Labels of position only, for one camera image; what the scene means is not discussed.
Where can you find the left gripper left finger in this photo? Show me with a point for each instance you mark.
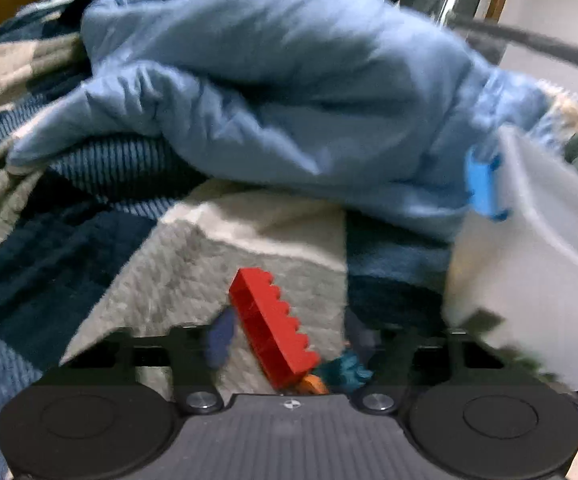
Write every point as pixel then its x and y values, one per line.
pixel 193 353

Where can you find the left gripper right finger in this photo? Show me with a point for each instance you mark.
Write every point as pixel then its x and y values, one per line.
pixel 406 360

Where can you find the teal orange toy figure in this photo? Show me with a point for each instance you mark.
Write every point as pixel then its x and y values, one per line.
pixel 345 374

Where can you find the white plastic bin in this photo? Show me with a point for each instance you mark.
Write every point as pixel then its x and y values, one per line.
pixel 515 283

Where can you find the patchwork knitted blanket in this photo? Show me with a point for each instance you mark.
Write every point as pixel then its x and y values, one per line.
pixel 122 233

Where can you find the red toy brick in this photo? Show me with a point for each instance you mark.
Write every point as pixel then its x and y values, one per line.
pixel 273 333

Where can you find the small light blue piece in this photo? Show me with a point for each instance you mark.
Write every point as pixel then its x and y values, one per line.
pixel 481 172

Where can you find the light blue quilt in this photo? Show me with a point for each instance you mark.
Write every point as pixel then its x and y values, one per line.
pixel 356 101

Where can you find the grey bed rail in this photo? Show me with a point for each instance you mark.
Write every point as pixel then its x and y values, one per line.
pixel 546 45

